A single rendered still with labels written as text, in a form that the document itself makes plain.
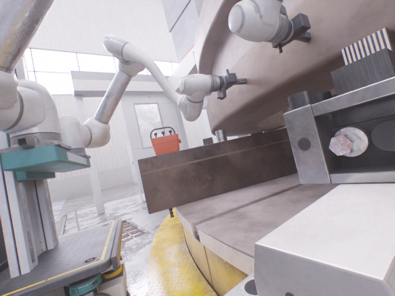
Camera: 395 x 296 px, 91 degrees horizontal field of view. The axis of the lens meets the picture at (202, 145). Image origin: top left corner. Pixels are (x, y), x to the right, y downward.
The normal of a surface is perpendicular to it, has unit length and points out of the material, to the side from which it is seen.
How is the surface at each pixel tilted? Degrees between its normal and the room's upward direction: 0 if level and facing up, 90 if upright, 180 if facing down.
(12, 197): 90
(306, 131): 90
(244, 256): 90
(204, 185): 90
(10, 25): 126
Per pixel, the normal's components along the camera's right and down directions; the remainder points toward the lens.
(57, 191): 0.55, -0.18
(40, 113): 0.97, -0.14
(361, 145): -0.80, 0.15
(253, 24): 0.26, 0.69
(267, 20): 0.48, 0.59
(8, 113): 0.93, 0.36
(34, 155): 0.35, -0.14
